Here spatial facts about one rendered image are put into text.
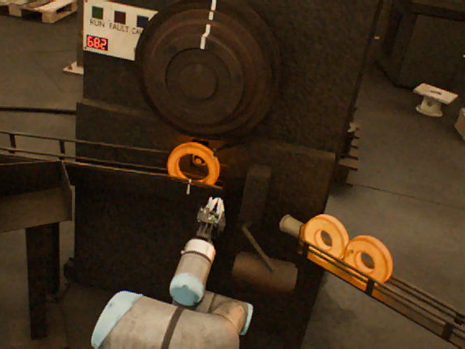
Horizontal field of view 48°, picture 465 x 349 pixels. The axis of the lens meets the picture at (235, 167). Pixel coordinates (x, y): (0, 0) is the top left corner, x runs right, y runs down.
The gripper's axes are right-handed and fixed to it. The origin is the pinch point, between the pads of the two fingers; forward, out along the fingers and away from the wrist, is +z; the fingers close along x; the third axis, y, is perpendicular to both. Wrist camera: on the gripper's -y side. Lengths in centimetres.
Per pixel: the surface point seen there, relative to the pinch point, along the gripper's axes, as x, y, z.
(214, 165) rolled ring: 5.5, -0.5, 16.7
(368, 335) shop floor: -72, -82, 15
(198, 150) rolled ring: 11.7, 3.5, 18.0
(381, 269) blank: -53, 3, -12
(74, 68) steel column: 176, -147, 231
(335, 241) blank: -39.3, -0.5, -3.3
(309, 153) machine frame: -25.6, 4.8, 27.8
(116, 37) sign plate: 48, 28, 38
